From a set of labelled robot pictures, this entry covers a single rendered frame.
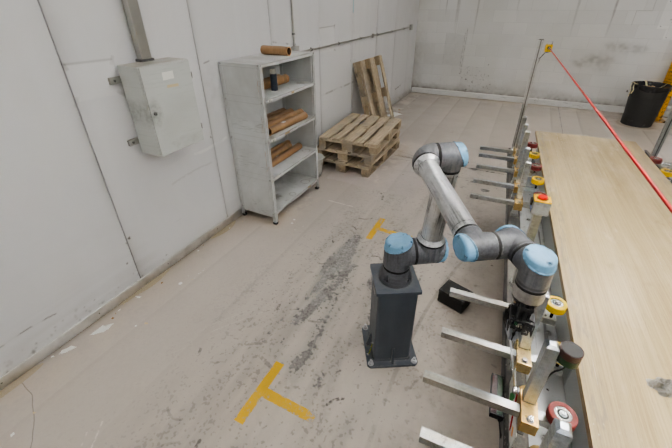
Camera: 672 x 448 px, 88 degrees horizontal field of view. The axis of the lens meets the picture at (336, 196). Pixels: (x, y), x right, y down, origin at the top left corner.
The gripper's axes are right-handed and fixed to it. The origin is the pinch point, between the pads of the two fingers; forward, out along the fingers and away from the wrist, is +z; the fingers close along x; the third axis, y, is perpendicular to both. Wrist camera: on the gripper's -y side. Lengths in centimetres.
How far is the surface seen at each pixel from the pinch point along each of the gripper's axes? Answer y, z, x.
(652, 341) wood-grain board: -27, 9, 49
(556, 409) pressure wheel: 15.3, 9.2, 14.4
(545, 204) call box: -60, -22, 9
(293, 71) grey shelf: -239, -38, -220
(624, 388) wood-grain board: -1.3, 9.6, 35.3
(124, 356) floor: 18, 99, -208
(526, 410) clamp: 16.8, 12.6, 6.8
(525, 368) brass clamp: -4.0, 18.2, 8.4
